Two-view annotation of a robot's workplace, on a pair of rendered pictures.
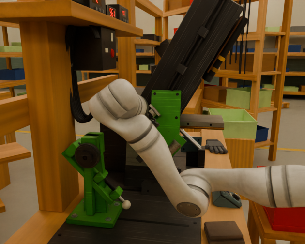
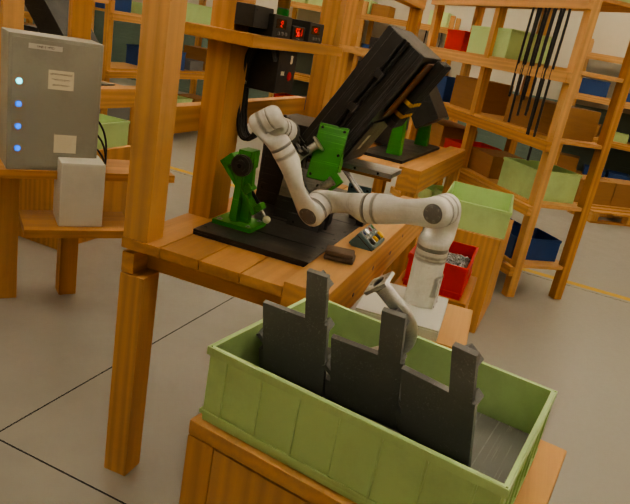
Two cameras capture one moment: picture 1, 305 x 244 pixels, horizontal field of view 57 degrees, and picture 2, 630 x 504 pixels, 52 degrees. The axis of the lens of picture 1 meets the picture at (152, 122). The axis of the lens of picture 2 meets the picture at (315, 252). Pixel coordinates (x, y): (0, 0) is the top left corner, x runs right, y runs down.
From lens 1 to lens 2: 135 cm
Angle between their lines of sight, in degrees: 9
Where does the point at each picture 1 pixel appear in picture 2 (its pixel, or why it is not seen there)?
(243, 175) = (350, 196)
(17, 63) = not seen: hidden behind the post
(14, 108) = (190, 112)
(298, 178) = (379, 200)
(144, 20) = not seen: outside the picture
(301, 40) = not seen: outside the picture
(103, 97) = (259, 115)
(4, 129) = (180, 128)
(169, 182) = (295, 189)
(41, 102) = (212, 112)
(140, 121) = (281, 138)
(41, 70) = (218, 84)
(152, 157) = (286, 166)
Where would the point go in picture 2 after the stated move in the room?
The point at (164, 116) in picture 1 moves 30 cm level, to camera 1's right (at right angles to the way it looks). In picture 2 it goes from (327, 152) to (407, 169)
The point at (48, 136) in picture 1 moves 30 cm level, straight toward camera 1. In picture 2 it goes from (211, 144) to (213, 163)
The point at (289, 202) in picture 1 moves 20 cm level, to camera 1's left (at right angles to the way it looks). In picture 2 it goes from (371, 216) to (305, 202)
